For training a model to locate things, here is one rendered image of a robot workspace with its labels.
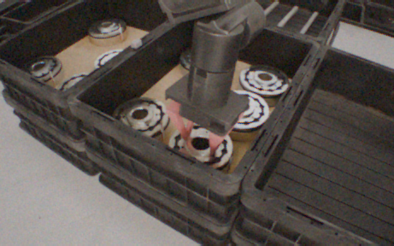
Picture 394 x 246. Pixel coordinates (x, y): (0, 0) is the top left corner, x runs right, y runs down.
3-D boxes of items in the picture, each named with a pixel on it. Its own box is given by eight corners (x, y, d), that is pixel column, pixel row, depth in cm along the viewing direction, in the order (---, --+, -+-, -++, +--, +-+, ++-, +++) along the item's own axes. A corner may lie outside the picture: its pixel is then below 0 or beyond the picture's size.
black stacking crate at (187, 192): (226, 232, 43) (234, 190, 35) (82, 149, 54) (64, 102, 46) (308, 89, 67) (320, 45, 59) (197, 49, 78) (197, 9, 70)
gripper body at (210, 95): (189, 81, 46) (193, 37, 41) (249, 109, 43) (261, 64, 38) (162, 102, 42) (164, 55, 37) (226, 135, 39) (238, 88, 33)
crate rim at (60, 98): (66, 111, 47) (61, 99, 46) (-16, 63, 59) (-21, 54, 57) (196, 15, 71) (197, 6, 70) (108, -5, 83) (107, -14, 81)
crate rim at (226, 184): (233, 201, 36) (235, 190, 34) (66, 111, 47) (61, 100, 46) (319, 53, 60) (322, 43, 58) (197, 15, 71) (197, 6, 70)
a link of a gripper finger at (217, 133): (198, 126, 51) (205, 80, 45) (236, 146, 48) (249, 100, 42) (174, 150, 47) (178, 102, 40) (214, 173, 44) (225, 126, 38)
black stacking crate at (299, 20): (308, 88, 67) (320, 44, 59) (197, 49, 78) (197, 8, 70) (339, 25, 91) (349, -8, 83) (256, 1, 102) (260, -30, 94)
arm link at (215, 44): (185, 16, 32) (232, 32, 31) (214, 0, 37) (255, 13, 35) (180, 68, 37) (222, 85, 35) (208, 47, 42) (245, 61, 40)
